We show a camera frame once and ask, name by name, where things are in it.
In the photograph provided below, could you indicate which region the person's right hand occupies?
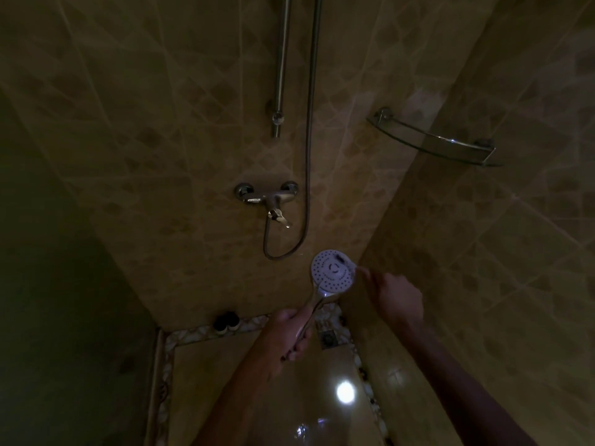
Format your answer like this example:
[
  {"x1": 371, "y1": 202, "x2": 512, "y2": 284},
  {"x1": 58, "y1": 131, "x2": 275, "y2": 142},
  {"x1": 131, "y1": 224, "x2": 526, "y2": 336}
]
[{"x1": 357, "y1": 266, "x2": 425, "y2": 328}]

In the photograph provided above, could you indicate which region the person's left hand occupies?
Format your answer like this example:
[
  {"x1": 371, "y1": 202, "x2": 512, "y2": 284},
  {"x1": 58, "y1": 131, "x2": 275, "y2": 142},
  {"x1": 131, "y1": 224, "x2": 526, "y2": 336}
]
[{"x1": 258, "y1": 307, "x2": 315, "y2": 371}]

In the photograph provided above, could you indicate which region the white handheld shower head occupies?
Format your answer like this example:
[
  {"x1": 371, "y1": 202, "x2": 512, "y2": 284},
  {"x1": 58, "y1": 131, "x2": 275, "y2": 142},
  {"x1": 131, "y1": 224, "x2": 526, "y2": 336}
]
[{"x1": 281, "y1": 249, "x2": 359, "y2": 363}]

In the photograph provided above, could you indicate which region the person's left forearm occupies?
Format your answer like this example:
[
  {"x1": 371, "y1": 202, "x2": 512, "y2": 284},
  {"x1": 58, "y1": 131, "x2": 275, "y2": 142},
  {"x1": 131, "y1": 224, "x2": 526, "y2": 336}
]
[{"x1": 192, "y1": 353, "x2": 280, "y2": 446}]

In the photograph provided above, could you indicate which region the person's right forearm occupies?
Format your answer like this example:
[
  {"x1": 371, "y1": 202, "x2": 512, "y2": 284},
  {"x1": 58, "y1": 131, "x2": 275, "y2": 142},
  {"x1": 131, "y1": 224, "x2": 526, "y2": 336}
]
[{"x1": 395, "y1": 318, "x2": 540, "y2": 446}]

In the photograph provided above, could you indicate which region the dark small bottle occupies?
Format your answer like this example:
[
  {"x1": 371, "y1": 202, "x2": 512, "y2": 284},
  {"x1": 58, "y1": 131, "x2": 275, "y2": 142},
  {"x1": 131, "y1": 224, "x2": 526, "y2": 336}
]
[{"x1": 213, "y1": 311, "x2": 241, "y2": 333}]

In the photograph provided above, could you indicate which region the chrome shower mixer tap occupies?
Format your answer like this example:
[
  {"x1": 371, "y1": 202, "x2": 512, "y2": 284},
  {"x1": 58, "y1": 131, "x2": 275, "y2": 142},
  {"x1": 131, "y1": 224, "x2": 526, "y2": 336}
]
[{"x1": 234, "y1": 181, "x2": 300, "y2": 229}]

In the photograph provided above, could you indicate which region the glass corner shelf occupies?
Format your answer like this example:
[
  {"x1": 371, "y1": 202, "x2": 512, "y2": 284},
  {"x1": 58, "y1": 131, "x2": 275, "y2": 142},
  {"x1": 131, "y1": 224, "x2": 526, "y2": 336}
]
[{"x1": 366, "y1": 107, "x2": 504, "y2": 168}]

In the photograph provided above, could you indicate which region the metal shower hose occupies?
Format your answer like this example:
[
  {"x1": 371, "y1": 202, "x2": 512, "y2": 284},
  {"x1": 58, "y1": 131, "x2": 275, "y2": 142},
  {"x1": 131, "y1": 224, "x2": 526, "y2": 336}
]
[{"x1": 262, "y1": 0, "x2": 323, "y2": 261}]

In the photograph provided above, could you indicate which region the chrome shower rail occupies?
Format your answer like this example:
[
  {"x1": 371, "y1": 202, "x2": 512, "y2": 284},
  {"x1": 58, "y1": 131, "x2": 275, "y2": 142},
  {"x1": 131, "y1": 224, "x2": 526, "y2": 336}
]
[{"x1": 271, "y1": 0, "x2": 292, "y2": 139}]

